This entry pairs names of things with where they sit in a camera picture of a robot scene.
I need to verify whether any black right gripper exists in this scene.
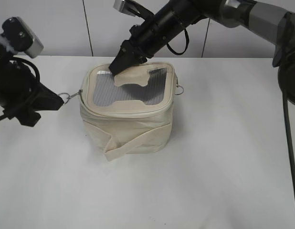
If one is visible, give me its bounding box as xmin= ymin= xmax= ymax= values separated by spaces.
xmin=109 ymin=7 xmax=186 ymax=76

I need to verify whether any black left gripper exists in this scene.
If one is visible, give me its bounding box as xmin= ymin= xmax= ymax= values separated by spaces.
xmin=0 ymin=56 xmax=64 ymax=126

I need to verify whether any cream canvas zipper bag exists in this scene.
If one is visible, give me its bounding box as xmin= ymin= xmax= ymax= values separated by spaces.
xmin=79 ymin=62 xmax=178 ymax=161

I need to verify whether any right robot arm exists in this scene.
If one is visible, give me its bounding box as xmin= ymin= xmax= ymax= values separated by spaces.
xmin=109 ymin=0 xmax=295 ymax=105

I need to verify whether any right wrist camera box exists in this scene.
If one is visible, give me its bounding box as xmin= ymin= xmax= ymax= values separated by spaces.
xmin=113 ymin=0 xmax=140 ymax=17

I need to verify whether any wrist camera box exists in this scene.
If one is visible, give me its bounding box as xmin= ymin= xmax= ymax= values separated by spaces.
xmin=113 ymin=0 xmax=140 ymax=17
xmin=0 ymin=17 xmax=44 ymax=59

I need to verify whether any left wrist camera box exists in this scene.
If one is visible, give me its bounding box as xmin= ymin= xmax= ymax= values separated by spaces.
xmin=0 ymin=17 xmax=44 ymax=59

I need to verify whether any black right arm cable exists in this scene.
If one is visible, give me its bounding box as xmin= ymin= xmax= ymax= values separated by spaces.
xmin=280 ymin=90 xmax=295 ymax=229

